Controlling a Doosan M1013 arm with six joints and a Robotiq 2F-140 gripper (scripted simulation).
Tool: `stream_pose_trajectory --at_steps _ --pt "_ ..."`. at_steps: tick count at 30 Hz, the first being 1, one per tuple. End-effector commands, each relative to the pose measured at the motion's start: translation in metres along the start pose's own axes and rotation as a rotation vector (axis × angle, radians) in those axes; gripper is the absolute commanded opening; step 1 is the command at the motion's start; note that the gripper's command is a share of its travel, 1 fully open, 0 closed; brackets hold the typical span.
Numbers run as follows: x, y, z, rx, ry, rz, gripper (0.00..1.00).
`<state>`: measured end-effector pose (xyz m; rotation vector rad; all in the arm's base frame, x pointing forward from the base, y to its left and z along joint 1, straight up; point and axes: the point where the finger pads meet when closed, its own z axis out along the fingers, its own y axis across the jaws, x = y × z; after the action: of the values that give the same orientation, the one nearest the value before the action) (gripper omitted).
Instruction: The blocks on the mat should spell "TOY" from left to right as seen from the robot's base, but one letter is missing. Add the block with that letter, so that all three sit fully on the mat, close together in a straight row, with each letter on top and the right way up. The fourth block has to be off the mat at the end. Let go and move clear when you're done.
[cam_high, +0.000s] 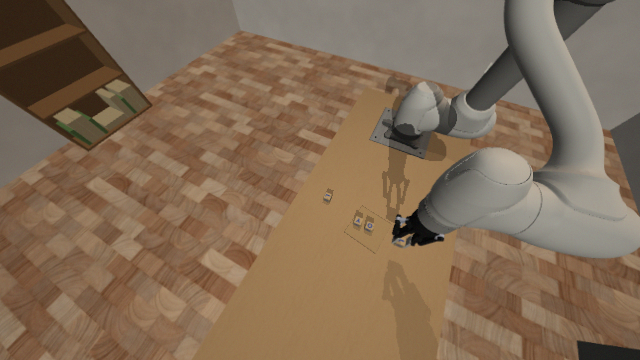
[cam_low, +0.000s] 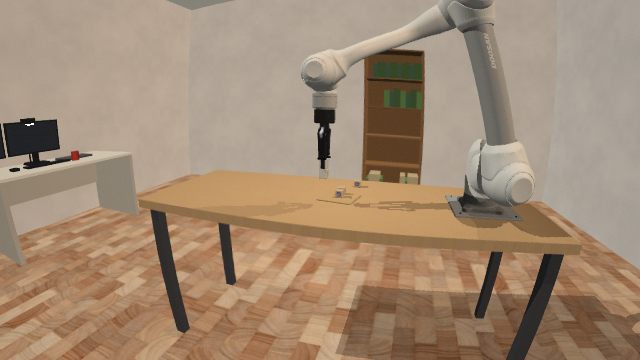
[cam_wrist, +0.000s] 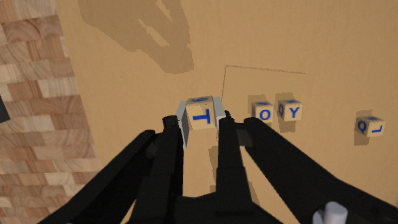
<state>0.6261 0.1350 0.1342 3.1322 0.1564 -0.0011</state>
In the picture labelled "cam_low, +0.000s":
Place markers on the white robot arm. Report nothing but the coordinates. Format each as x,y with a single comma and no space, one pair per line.
505,175

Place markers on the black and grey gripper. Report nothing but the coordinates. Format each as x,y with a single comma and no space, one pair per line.
324,116

